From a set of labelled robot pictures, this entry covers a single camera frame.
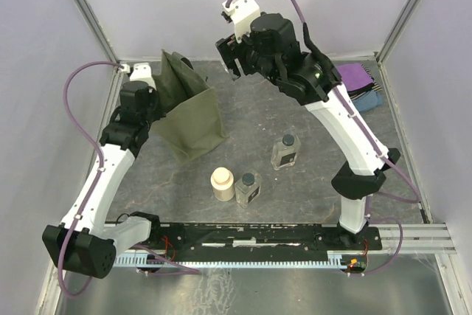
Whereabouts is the olive green canvas bag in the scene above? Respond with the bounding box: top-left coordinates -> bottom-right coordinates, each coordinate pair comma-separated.
151,51 -> 229,164

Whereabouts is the clear bottle yellow label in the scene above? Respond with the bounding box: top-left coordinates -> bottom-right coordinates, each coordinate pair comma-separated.
222,61 -> 232,74

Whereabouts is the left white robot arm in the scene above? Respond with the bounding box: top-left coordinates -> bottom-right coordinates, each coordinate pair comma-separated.
42,80 -> 163,279

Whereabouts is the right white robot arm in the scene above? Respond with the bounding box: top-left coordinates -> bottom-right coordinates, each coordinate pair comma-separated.
215,13 -> 400,249

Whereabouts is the purple folded cloth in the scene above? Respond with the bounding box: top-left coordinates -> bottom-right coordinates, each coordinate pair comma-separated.
336,63 -> 373,92

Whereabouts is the clear bottle dark label right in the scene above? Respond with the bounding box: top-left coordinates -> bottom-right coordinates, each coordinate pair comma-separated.
271,134 -> 301,170

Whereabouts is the clear bottle dark label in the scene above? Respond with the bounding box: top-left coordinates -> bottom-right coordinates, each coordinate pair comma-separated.
235,171 -> 261,208
271,134 -> 301,170

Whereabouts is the striped folded cloth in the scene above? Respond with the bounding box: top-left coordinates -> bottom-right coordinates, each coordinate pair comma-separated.
347,64 -> 382,100

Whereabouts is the blue folded cloth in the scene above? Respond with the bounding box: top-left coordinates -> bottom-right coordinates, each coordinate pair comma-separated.
353,91 -> 384,113

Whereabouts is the cream round jar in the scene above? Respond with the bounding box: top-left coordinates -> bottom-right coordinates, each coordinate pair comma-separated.
210,167 -> 235,202

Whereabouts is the clear bottle dark label front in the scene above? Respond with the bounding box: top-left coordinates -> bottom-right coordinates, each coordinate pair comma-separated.
235,171 -> 261,208

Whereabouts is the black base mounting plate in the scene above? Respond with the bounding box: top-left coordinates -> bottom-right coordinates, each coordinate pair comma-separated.
119,221 -> 383,261

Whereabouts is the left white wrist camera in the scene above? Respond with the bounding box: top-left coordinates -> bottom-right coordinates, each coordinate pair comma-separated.
118,62 -> 154,86

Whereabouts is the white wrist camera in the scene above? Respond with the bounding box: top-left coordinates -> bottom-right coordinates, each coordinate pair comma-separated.
118,62 -> 154,86
222,0 -> 261,44

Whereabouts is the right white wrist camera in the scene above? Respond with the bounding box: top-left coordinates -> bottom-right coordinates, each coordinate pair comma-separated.
222,0 -> 261,44

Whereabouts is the light blue cable duct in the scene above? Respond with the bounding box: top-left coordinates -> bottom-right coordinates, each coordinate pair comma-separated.
110,252 -> 355,267

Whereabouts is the aluminium frame rail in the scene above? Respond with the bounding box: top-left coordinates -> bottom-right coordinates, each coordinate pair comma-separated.
51,221 -> 458,254

